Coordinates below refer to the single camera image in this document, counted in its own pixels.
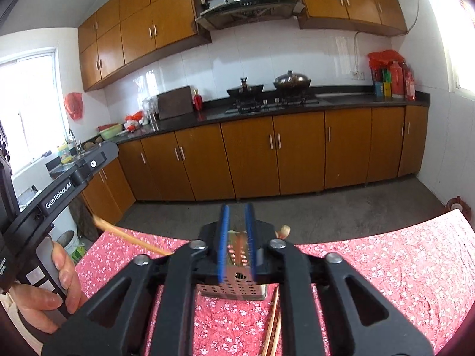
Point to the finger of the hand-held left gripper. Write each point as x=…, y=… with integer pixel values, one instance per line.
x=94, y=163

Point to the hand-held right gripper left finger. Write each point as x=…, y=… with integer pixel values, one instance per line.
x=224, y=244

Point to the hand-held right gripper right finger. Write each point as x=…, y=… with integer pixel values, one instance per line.
x=250, y=244

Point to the beige perforated utensil holder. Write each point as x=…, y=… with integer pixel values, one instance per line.
x=237, y=290

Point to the person's left hand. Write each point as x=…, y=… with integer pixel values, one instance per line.
x=68, y=278

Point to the metal faucet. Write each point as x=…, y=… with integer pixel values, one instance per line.
x=75, y=141

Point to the yellow detergent bottle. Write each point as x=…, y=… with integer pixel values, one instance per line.
x=65, y=154

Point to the green basin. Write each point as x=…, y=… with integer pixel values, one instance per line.
x=110, y=132

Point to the white plastic bucket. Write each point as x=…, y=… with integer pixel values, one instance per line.
x=72, y=246

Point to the red and white bag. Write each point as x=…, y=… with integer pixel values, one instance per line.
x=133, y=122

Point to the hanging red plastic bag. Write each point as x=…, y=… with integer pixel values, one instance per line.
x=73, y=105

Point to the clear plastic bag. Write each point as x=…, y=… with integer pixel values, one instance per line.
x=150, y=109

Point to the window above sink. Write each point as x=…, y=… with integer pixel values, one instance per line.
x=29, y=111

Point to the dark wooden cutting board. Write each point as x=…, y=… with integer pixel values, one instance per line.
x=174, y=103

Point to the wooden base cabinets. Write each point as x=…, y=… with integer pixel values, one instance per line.
x=297, y=155

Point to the small red bottle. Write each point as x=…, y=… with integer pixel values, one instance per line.
x=197, y=101

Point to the red floral tablecloth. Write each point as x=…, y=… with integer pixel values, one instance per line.
x=371, y=267

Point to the black gas stove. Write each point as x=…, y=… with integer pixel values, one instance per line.
x=271, y=105

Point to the black wok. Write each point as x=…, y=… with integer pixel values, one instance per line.
x=245, y=91

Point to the dark pot with lid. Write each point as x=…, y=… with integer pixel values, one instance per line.
x=292, y=81

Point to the black kitchen countertop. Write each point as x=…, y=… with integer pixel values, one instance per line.
x=352, y=100

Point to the blue seasoning box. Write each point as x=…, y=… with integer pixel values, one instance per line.
x=378, y=89

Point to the dark red round object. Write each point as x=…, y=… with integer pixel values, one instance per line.
x=458, y=207

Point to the yellow green seasoning packet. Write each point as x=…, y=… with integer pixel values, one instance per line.
x=386, y=81

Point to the large red oil bottle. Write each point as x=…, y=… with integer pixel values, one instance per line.
x=397, y=79

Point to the red sauce bottle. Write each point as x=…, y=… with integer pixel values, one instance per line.
x=410, y=85

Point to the red bag over bottles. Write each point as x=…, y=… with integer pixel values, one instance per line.
x=384, y=57

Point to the large bright window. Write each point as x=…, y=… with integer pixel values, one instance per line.
x=456, y=26

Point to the long wooden wall cabinets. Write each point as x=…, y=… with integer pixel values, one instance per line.
x=148, y=26

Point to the white wall socket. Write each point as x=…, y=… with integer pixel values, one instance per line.
x=357, y=75

